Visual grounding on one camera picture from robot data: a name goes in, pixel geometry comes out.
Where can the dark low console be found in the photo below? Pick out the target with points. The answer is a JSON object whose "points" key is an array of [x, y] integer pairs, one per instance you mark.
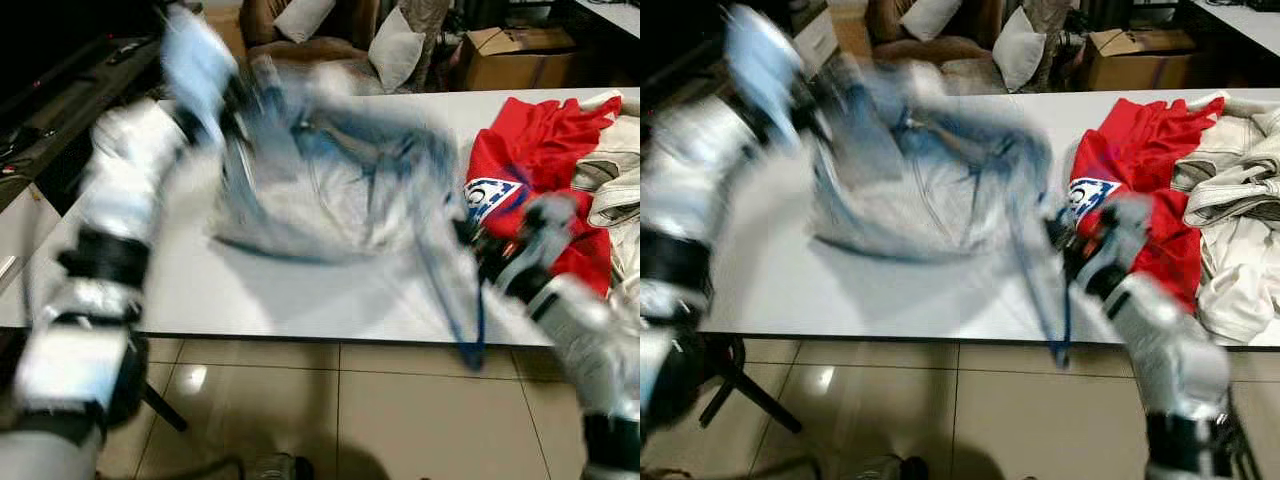
{"points": [[50, 110], [680, 70]]}

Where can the white pillow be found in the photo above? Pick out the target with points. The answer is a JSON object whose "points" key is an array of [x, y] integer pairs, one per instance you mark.
{"points": [[305, 18], [395, 50], [930, 18], [1018, 50]]}

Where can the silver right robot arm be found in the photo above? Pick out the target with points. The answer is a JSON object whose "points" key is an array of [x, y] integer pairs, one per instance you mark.
{"points": [[590, 340], [1180, 350]]}

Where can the open cardboard box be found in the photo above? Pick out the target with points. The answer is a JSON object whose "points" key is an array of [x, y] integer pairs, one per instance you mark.
{"points": [[520, 60], [1140, 60]]}

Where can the grey robot left foot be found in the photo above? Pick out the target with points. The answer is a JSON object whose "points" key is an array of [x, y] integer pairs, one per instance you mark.
{"points": [[270, 468], [880, 468]]}

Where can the red shirt with logo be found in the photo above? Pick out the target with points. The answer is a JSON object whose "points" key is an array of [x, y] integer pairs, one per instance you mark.
{"points": [[545, 140], [1150, 140]]}

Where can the brown sofa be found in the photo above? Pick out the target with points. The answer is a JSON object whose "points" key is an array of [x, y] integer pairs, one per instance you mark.
{"points": [[345, 60], [960, 70]]}

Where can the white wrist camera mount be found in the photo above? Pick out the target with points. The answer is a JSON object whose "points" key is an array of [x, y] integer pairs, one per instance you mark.
{"points": [[760, 60], [1125, 220], [195, 60], [545, 220]]}

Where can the black table leg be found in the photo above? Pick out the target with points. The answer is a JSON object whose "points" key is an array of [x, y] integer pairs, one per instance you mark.
{"points": [[760, 395], [165, 408]]}

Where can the blue plastic hanger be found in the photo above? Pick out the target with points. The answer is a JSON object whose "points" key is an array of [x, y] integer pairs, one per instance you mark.
{"points": [[1062, 330], [478, 330]]}

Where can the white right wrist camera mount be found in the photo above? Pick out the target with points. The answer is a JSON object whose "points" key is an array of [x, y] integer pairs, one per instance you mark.
{"points": [[1125, 220], [545, 220]]}

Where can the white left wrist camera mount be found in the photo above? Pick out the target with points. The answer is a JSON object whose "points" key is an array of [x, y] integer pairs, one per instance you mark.
{"points": [[760, 60], [195, 60]]}

